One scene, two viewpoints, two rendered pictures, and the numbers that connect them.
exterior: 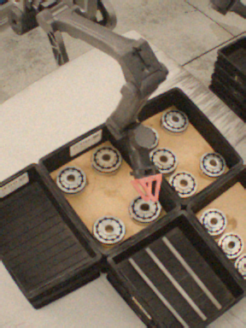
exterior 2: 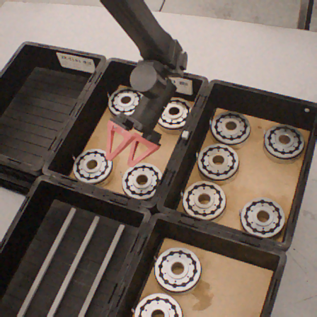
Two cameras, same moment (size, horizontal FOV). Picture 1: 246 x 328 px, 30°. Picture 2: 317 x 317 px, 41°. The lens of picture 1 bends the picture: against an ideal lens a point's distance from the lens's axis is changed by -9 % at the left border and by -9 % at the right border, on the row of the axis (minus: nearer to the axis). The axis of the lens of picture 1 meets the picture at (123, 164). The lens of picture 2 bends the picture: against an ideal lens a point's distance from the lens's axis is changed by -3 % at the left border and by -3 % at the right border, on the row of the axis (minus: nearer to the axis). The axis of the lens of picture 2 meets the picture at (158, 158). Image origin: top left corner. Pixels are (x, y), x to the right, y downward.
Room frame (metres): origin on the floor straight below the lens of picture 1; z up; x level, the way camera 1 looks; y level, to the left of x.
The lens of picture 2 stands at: (0.58, -0.61, 1.78)
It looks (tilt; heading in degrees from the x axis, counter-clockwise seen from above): 58 degrees down; 73
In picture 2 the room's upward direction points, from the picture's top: 12 degrees counter-clockwise
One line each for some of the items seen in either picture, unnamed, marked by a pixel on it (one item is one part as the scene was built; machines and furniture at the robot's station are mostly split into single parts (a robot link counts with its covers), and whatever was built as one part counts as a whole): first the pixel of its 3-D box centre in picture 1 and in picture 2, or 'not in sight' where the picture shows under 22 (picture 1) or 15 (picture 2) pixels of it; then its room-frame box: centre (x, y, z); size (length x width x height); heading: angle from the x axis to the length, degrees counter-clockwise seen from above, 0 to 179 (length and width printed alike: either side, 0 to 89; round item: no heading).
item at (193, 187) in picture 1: (183, 184); (204, 200); (0.80, -0.21, 0.86); 0.10 x 0.10 x 0.01
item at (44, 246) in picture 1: (31, 236); (37, 111); (0.53, 0.27, 0.87); 0.40 x 0.30 x 0.11; 41
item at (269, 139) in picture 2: (175, 120); (284, 141); (1.06, -0.17, 0.86); 0.10 x 0.10 x 0.01
